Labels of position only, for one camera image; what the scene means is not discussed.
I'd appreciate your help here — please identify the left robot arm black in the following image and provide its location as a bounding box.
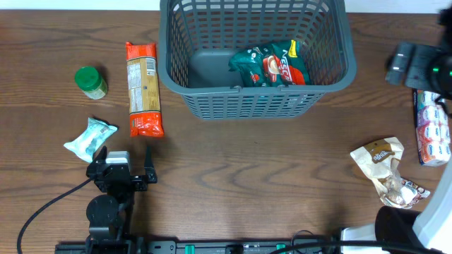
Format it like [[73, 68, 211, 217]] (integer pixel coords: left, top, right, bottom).
[[86, 147, 157, 246]]

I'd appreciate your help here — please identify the grey plastic basket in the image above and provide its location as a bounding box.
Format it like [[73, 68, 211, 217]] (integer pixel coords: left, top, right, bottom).
[[158, 0, 357, 120]]

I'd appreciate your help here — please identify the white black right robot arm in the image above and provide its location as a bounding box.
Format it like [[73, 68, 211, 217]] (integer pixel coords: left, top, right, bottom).
[[333, 8, 451, 253]]

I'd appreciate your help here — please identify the mint green snack packet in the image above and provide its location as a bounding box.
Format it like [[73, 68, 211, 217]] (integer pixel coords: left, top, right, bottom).
[[64, 118, 118, 163]]

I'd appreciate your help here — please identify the black cable left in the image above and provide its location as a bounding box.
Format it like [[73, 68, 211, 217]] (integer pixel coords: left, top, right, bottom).
[[16, 177, 95, 254]]

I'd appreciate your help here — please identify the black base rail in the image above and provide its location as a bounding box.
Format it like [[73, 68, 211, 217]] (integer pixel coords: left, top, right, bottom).
[[54, 238, 321, 254]]

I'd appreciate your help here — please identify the beige brown snack bag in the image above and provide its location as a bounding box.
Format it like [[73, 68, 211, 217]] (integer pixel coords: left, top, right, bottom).
[[350, 137, 430, 209]]

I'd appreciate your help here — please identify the multipack of small cartons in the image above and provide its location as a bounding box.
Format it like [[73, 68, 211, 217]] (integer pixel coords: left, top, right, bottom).
[[412, 90, 451, 167]]

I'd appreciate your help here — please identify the green Nescafe coffee bag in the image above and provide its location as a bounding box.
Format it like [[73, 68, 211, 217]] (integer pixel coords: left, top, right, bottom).
[[228, 40, 311, 87]]

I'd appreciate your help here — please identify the green lidded jar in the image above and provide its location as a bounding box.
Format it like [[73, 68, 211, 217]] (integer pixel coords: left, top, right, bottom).
[[74, 66, 107, 100]]

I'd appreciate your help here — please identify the orange spaghetti packet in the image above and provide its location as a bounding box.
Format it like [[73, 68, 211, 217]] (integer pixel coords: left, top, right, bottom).
[[126, 42, 164, 138]]

